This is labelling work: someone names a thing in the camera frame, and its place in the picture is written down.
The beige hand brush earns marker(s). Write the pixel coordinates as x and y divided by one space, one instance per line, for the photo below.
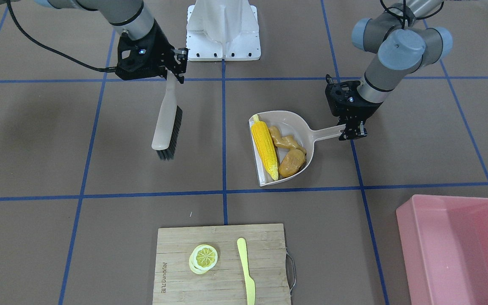
168 123

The bamboo cutting board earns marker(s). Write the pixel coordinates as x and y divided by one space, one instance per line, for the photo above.
224 284

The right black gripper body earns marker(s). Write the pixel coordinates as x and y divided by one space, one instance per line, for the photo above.
161 45

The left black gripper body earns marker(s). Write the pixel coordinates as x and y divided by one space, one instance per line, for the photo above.
361 109

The yellow toy corn cob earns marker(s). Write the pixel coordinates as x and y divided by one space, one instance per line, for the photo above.
265 146

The pink plastic bin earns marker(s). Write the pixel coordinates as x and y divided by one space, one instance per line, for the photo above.
445 248

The yellow toy lemon slice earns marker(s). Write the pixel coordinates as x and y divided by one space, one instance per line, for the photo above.
202 259

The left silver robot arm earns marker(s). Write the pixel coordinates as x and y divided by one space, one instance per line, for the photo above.
399 50

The beige plastic dustpan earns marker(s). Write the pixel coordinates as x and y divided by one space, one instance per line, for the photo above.
290 123

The yellow plastic toy knife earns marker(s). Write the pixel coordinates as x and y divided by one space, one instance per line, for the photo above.
248 281

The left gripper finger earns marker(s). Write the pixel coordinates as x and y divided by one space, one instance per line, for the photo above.
349 132
360 130

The tan toy ginger root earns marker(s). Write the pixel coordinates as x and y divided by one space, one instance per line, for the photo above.
286 142

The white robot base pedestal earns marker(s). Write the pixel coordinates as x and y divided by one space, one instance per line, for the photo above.
223 30

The brown toy potato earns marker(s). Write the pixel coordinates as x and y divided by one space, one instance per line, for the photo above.
292 163

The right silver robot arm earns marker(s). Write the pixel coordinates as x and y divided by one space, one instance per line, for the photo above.
124 16

